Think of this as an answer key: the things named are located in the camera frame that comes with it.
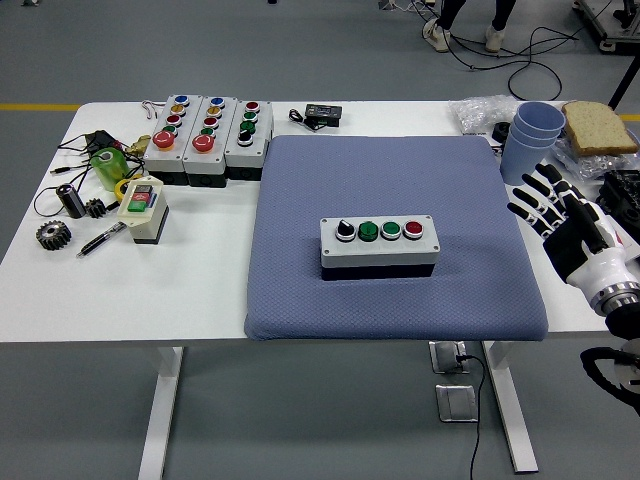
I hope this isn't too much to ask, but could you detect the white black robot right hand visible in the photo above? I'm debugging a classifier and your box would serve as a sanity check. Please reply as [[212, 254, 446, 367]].
[[506, 162, 632, 301]]

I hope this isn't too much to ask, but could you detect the grey four-button control box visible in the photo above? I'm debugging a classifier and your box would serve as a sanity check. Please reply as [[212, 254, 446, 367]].
[[223, 99, 275, 182], [319, 214, 442, 282]]

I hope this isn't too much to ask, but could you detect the grey five-button control box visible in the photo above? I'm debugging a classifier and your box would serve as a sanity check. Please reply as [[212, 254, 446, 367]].
[[182, 95, 239, 190], [142, 94, 204, 185]]

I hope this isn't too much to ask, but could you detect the white card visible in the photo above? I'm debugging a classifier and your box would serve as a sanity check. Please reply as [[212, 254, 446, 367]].
[[613, 217, 640, 264]]

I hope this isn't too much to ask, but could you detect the black mechanical device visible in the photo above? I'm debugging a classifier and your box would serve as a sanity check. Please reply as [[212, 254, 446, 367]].
[[592, 169, 640, 225]]

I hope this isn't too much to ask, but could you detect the clear bag of metal parts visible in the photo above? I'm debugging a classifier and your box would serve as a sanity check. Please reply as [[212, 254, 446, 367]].
[[551, 137, 640, 182]]

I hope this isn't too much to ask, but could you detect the blue plastic cup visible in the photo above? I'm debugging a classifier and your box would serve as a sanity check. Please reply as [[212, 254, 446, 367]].
[[510, 119, 563, 146], [516, 101, 566, 135], [499, 127, 559, 187]]

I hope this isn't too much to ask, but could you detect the bread slice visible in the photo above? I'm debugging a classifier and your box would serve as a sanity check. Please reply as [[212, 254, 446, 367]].
[[560, 100, 640, 157]]

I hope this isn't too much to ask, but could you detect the white printed booklet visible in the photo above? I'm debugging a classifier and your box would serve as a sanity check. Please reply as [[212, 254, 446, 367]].
[[462, 130, 507, 157]]

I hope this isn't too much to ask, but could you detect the steel floor outlet box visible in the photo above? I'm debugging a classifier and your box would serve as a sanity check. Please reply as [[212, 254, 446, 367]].
[[428, 340, 473, 375]]

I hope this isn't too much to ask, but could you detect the white table leg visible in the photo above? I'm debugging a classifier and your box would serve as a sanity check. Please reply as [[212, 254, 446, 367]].
[[137, 345, 185, 480], [481, 341, 540, 474]]

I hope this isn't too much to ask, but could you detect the clear bubble wrap bag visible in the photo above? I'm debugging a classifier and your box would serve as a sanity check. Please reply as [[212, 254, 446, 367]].
[[448, 94, 521, 136]]

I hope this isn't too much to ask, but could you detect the steel floor cover plate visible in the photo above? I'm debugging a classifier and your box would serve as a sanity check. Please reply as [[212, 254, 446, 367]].
[[434, 383, 480, 424]]

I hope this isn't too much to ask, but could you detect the person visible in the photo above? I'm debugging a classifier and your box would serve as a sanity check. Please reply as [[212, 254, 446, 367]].
[[422, 0, 516, 54]]

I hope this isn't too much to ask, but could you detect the blue-grey padded mat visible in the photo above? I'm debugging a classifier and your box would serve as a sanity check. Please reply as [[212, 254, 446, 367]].
[[243, 133, 550, 343]]

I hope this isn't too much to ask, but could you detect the black digital meter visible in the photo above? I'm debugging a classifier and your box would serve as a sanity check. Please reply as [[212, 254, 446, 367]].
[[288, 102, 345, 133]]

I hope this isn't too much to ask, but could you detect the brass fitting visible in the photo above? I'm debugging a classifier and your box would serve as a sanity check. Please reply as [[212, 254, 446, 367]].
[[124, 133, 152, 157]]

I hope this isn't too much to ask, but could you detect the yellow tape roll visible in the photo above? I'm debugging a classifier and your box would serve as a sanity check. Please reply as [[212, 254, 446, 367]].
[[114, 174, 144, 203]]

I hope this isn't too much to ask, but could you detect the green translucent cylinder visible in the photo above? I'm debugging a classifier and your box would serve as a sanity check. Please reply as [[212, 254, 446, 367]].
[[90, 146, 127, 193]]

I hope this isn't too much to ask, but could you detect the black silver pen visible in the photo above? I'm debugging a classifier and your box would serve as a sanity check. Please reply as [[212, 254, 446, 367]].
[[76, 221, 126, 259]]

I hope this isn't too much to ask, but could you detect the black power adapter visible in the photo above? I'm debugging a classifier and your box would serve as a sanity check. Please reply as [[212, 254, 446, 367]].
[[57, 129, 126, 157]]

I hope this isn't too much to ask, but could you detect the black cylindrical capacitor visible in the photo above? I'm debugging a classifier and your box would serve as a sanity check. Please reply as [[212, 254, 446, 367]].
[[55, 183, 87, 220]]

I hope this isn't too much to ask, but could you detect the large black steel gear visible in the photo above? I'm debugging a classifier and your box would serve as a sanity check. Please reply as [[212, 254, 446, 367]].
[[34, 221, 73, 252]]

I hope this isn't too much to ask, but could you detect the black power cord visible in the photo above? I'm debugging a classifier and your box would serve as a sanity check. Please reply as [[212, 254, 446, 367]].
[[455, 353, 489, 480]]

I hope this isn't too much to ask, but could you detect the black floor cable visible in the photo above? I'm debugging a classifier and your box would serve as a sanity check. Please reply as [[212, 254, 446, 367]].
[[414, 0, 640, 101]]

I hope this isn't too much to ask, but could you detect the metal equipment frame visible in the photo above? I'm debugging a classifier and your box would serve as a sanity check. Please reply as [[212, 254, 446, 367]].
[[572, 0, 640, 55]]

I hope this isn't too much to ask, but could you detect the cream red-green switch box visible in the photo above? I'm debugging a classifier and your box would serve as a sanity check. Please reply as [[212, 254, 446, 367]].
[[118, 175, 170, 247]]

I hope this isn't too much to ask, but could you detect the thin black wire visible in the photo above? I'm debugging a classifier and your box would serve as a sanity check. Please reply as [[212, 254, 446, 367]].
[[33, 152, 101, 219]]

